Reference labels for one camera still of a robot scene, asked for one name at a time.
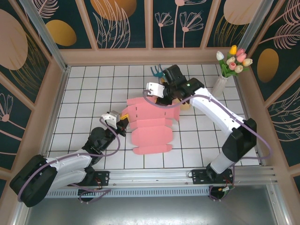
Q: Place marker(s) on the aluminium corner post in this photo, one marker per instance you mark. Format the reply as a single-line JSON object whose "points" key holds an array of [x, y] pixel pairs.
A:
{"points": [[255, 21], [47, 35]]}

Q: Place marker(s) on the slotted metal strip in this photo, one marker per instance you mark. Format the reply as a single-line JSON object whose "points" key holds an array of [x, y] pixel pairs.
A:
{"points": [[150, 192]]}

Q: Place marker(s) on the yellow paper box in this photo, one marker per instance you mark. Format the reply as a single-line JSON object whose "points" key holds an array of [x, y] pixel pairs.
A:
{"points": [[185, 107]]}

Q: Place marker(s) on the teal garden rake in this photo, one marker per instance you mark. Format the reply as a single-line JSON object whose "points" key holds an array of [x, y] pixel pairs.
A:
{"points": [[156, 73]]}

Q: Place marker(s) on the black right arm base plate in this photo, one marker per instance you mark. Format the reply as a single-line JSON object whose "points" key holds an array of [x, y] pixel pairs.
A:
{"points": [[199, 177]]}

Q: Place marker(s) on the artificial tulip bouquet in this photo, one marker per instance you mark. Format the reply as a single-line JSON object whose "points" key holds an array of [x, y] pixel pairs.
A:
{"points": [[234, 64]]}

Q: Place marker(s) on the white ribbed vase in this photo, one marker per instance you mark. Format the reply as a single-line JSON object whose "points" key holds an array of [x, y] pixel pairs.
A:
{"points": [[218, 87]]}

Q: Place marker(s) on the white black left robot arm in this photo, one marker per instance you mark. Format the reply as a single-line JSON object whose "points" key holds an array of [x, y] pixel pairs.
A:
{"points": [[70, 161]]}

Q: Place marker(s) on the aluminium side rail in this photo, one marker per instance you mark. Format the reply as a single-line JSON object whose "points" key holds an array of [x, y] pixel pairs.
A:
{"points": [[243, 103], [55, 110]]}

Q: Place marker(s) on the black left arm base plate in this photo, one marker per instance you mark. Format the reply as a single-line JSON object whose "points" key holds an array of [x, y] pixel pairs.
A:
{"points": [[103, 178]]}

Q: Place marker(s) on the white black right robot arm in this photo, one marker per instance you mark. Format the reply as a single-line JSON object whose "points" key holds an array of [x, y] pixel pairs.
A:
{"points": [[218, 110]]}

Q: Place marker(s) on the pink paper box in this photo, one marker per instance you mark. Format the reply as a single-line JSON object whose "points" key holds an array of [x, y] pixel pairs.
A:
{"points": [[150, 131]]}

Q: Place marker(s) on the grey metal sheet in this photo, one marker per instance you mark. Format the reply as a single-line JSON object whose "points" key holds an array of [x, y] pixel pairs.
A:
{"points": [[150, 211]]}

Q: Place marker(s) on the aluminium rail frame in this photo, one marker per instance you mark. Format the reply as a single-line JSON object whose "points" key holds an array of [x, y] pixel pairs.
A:
{"points": [[150, 175]]}

